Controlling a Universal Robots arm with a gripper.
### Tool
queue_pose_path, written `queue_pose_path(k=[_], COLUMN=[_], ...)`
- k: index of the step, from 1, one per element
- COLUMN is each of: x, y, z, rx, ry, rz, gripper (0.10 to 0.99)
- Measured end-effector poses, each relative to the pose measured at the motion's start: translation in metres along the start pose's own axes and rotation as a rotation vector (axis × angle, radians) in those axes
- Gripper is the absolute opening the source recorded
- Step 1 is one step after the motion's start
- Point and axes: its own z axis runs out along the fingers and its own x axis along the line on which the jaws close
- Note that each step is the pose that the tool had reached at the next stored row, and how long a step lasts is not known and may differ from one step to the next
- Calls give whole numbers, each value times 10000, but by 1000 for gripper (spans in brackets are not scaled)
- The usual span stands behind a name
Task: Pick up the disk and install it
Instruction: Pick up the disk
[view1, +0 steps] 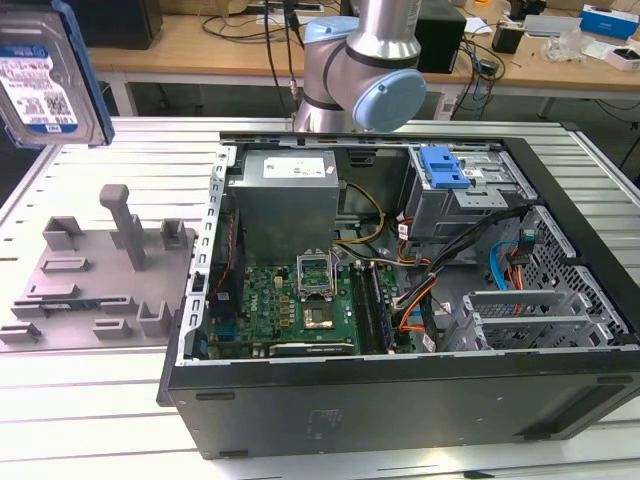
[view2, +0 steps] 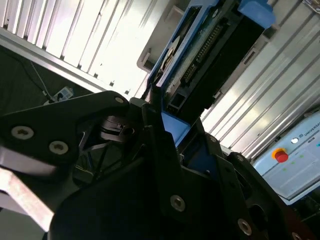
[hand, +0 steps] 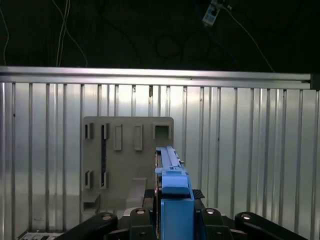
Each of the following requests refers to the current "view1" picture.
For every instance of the hard disk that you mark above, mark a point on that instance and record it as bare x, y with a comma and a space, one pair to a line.
35, 75

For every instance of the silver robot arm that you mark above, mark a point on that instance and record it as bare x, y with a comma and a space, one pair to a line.
345, 65

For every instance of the grey power supply unit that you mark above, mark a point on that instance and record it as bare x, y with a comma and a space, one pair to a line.
285, 210

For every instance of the CPU socket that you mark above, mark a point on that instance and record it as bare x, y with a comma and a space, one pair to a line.
320, 317

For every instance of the green motherboard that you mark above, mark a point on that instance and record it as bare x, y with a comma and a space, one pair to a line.
270, 300

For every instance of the RAM stick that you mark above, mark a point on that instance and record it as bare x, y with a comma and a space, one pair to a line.
384, 315
60, 306

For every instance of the black graphics card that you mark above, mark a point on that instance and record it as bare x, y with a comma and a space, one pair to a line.
310, 349

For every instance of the grey metal drive cage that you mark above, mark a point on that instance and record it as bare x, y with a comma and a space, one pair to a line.
435, 215

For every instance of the blue drive cage latch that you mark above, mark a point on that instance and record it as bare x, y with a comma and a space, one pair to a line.
440, 170

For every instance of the black PC case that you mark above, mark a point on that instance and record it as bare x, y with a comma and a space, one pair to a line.
350, 410

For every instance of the white power strip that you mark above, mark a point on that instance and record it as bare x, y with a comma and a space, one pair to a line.
446, 107

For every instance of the wooden desk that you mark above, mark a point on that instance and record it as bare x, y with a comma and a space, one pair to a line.
200, 55

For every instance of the grey parts rack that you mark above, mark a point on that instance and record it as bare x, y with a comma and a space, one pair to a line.
100, 280

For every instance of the black desktop tower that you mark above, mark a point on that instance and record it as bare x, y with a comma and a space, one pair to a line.
442, 45

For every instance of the small black box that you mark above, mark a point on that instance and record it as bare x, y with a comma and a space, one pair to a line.
507, 39

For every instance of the large black box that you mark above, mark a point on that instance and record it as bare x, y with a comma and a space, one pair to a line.
125, 25

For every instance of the clear plastic bags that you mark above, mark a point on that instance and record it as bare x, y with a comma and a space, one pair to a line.
565, 47

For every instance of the flat grey box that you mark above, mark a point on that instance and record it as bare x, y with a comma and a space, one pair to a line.
550, 25

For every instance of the small white box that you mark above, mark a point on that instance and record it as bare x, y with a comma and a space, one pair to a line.
622, 57

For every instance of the blue cardboard box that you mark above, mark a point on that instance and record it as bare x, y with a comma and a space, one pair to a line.
610, 22

